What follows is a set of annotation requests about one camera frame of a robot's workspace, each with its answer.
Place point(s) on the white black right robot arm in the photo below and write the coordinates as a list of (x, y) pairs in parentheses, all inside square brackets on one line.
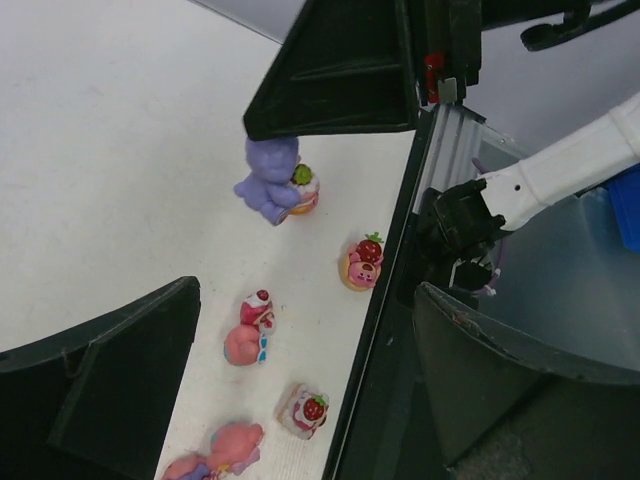
[(457, 229)]

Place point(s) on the pink lying figure toy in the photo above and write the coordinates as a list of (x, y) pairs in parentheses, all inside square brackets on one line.
[(233, 448)]

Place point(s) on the purple bunny holding cupcake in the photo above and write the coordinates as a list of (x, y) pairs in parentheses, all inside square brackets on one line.
[(279, 183)]

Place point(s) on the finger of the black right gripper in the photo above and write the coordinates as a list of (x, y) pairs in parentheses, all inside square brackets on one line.
[(345, 67)]

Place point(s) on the blue bin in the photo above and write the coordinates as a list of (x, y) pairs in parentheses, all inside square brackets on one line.
[(624, 191)]

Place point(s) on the aluminium table frame rail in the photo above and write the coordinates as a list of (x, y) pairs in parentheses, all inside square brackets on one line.
[(460, 145)]

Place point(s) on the strawberry cake slice toy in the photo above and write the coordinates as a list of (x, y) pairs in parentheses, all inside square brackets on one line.
[(302, 410)]

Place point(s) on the pink bear strawberry donut toy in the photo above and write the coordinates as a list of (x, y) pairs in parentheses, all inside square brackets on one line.
[(360, 264)]

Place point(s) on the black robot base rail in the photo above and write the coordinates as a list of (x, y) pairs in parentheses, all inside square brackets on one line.
[(384, 429)]

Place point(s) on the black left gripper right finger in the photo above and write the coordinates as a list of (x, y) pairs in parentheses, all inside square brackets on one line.
[(507, 406)]

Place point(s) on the pink bear red cake toy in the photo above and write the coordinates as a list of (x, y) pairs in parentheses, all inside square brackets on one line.
[(246, 344)]

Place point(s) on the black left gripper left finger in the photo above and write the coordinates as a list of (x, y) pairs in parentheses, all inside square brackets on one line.
[(95, 401)]

